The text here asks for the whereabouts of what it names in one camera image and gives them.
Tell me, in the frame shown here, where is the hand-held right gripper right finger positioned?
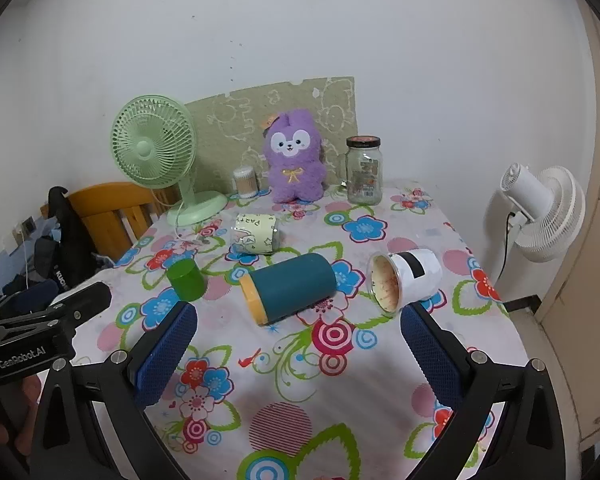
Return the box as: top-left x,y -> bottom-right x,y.
399,304 -> 582,480

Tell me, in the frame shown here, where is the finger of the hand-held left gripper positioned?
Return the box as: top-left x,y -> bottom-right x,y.
47,281 -> 112,336

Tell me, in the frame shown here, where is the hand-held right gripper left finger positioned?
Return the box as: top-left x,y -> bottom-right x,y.
17,301 -> 198,480

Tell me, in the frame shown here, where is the small green cup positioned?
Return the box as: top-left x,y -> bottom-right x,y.
166,259 -> 204,301

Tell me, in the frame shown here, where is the white cup with black label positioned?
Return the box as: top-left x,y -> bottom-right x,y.
366,247 -> 442,316

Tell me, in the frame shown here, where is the teal cup with yellow rim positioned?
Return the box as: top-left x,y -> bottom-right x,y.
238,253 -> 337,327

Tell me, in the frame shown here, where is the pale green patterned cup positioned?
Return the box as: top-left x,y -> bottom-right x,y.
229,213 -> 281,255

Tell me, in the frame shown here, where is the person's left hand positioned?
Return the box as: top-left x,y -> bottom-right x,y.
0,374 -> 45,461

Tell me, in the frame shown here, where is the black bag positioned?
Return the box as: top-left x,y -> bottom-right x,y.
32,186 -> 112,292

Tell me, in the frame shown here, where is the blue bedsheet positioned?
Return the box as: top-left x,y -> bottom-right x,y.
0,249 -> 33,303

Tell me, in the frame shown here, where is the wooden chair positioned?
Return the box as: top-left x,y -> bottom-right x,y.
40,181 -> 181,263

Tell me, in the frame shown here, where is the green desk fan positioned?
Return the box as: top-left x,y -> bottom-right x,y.
111,94 -> 228,227

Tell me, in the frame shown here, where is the cotton swab container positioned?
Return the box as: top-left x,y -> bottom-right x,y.
232,164 -> 259,198

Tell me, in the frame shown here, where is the glass jar with lid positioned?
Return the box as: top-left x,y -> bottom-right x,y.
345,135 -> 383,206

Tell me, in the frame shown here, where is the white fan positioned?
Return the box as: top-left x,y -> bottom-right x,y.
481,162 -> 587,281

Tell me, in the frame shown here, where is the purple plush toy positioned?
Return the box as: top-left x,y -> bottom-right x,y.
261,109 -> 327,205

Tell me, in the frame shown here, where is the green printed board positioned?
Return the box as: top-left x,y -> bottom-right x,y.
184,76 -> 358,196

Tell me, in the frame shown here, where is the black table bracket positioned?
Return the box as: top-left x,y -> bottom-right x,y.
500,294 -> 540,313

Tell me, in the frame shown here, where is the black fan cable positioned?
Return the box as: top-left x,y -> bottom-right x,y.
495,210 -> 519,281

